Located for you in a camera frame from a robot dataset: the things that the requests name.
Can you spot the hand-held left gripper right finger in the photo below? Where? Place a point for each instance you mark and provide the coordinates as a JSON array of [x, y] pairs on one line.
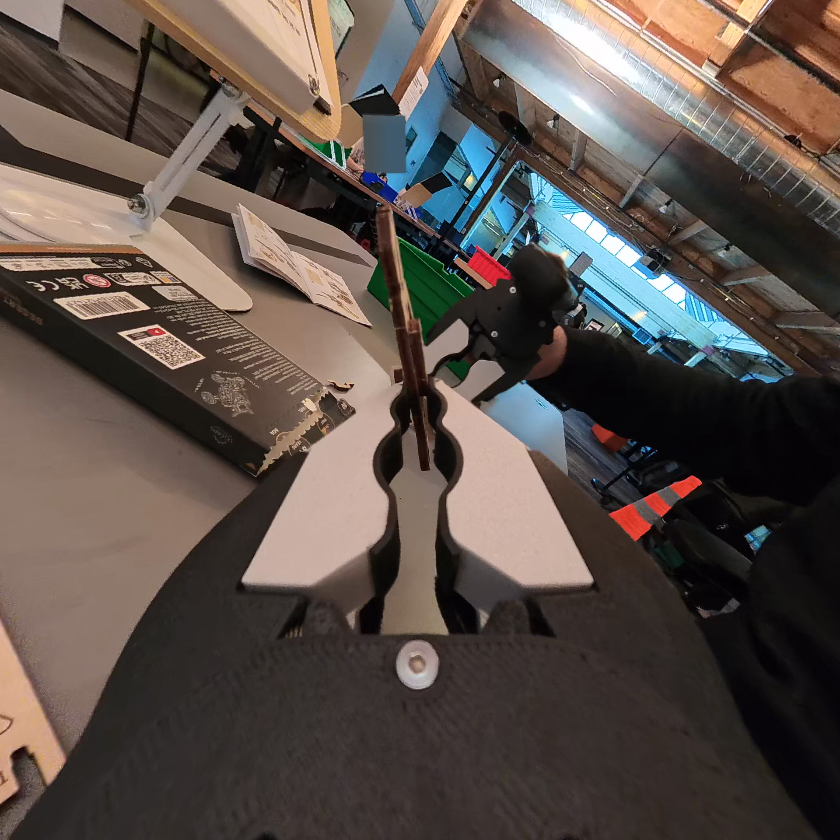
[[518, 525]]

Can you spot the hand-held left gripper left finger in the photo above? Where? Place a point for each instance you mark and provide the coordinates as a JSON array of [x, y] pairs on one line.
[[315, 525]]

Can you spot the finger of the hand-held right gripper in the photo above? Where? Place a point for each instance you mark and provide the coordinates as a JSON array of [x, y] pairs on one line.
[[456, 340], [463, 367]]

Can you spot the wooden model assembly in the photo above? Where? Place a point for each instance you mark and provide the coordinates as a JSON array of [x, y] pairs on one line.
[[394, 295]]

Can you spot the person's right forearm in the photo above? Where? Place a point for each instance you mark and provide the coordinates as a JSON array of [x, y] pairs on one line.
[[656, 407]]

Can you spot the black model kit box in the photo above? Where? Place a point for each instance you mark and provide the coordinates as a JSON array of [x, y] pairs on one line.
[[164, 341]]

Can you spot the plywood parts sheet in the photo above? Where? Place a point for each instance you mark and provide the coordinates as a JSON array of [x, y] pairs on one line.
[[26, 709]]

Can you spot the person's right hand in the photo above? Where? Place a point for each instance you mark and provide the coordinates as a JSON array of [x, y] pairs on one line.
[[551, 354]]

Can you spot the red plastic bin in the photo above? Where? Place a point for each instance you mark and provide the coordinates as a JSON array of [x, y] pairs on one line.
[[489, 266]]

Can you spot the green plastic bin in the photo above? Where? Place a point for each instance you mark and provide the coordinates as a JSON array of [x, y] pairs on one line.
[[426, 282]]

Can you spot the pale zigzag wooden piece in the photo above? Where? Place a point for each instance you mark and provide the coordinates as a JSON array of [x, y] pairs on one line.
[[340, 386]]

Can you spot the orange floor marker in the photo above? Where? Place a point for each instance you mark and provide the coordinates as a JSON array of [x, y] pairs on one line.
[[649, 508]]

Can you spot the brown cardboard sign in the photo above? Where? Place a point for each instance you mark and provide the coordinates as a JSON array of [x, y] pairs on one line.
[[420, 191]]

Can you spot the blue plastic bins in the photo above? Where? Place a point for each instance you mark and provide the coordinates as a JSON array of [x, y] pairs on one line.
[[379, 185]]

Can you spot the instruction booklet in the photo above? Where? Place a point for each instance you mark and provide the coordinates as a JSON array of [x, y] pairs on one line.
[[295, 269]]

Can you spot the green storage bins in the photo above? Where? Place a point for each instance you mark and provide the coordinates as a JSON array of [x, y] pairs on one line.
[[331, 151]]

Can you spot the white adjustable stand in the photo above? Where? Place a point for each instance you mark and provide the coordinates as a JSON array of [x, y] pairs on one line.
[[197, 275]]

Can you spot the wooden stand board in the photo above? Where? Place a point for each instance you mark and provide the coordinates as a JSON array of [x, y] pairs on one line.
[[275, 108]]

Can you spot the person's black jacket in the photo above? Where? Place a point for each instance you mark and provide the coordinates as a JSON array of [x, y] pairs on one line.
[[800, 656]]

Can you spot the white flat panel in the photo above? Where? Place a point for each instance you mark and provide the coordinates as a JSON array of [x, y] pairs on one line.
[[249, 39]]

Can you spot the silver round air duct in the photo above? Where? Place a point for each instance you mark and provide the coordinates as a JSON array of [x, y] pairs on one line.
[[722, 111]]

